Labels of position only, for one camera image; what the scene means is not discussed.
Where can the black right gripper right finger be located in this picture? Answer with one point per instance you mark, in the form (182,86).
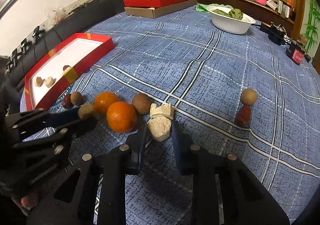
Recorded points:
(223,184)

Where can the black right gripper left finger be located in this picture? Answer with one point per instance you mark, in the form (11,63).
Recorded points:
(93,190)

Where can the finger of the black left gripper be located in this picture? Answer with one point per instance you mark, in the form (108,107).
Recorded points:
(60,134)
(25,124)

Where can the red date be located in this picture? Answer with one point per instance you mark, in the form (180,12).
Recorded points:
(65,67)
(66,103)
(243,116)

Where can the beige chunk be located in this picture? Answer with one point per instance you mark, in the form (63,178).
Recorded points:
(86,110)

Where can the orange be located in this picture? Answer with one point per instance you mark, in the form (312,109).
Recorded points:
(104,100)
(121,117)

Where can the brown round fruit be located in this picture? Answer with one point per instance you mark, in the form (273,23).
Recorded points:
(142,103)
(76,98)

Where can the white chunk in tray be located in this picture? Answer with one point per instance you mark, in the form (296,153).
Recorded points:
(38,81)
(49,81)

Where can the black sofa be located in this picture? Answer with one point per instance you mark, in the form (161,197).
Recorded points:
(15,67)

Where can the red tray white inside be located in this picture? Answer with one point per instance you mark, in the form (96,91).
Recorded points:
(80,52)

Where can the red date in tray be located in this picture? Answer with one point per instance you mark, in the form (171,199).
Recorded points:
(65,67)

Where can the white chunk on table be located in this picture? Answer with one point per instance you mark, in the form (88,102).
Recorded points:
(165,110)

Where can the tan round fruit right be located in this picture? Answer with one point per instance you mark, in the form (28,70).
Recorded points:
(248,96)

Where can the blue plaid tablecloth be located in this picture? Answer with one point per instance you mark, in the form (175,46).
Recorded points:
(182,59)

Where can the black red battery box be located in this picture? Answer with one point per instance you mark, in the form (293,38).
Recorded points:
(296,53)

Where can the cardboard box lid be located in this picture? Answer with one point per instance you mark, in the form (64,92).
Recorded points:
(154,13)

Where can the black power adapter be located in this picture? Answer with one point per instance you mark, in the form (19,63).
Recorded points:
(276,33)

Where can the white bowl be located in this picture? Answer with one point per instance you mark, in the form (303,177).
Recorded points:
(221,19)

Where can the green leaves in bowl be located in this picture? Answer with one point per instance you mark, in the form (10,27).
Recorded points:
(233,13)

